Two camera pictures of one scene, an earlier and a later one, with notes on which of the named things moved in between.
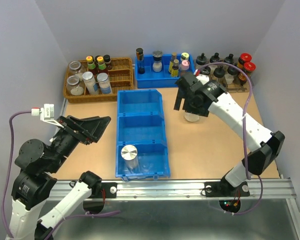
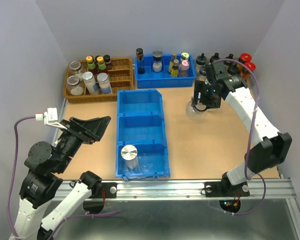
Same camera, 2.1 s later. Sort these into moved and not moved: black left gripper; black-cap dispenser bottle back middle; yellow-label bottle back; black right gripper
Moved: black right gripper
Not moved: black-cap dispenser bottle back middle; yellow-label bottle back; black left gripper
